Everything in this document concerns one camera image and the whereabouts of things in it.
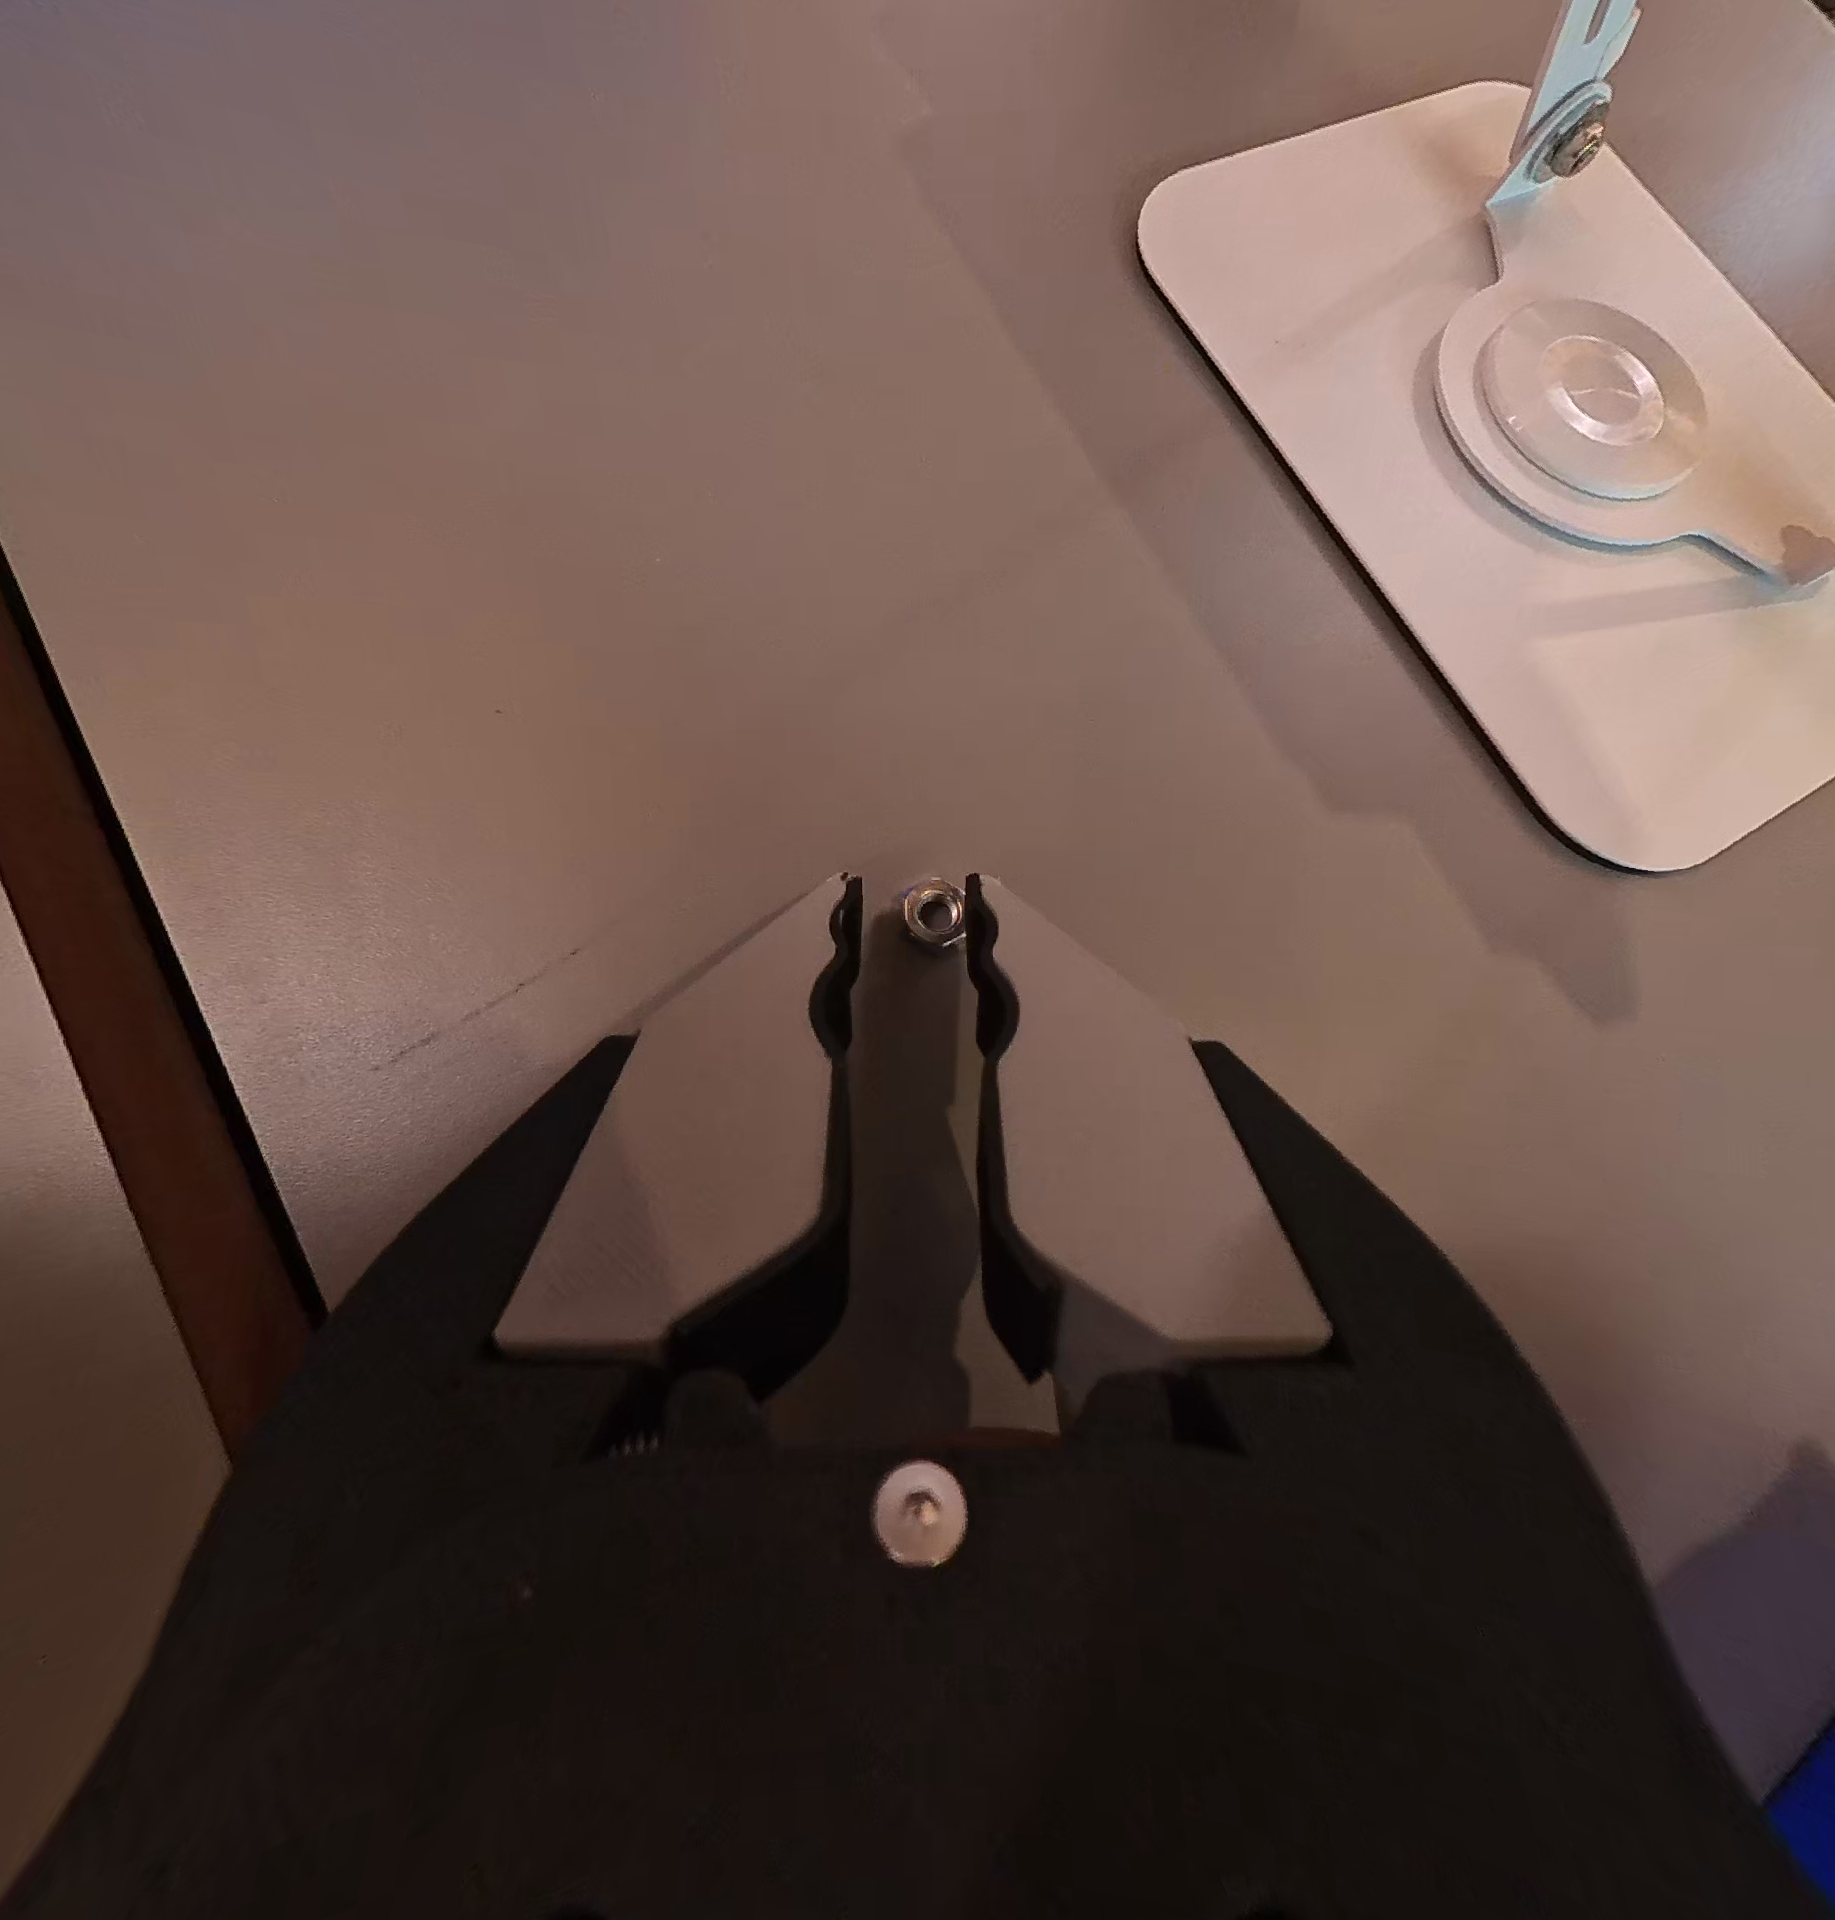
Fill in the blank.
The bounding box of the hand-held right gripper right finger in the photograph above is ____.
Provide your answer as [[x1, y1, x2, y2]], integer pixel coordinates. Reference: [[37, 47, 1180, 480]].
[[966, 871, 1334, 1385]]

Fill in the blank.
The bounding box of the white document stand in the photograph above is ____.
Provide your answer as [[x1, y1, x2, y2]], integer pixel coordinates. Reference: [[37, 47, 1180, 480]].
[[1135, 0, 1835, 875]]

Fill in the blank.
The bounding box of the blue plastic bin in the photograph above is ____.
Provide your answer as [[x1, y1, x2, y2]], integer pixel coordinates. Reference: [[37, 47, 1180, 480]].
[[1764, 1680, 1835, 1920]]

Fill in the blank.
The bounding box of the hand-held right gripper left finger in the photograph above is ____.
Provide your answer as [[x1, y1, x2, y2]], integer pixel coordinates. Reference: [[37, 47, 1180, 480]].
[[489, 871, 869, 1403]]

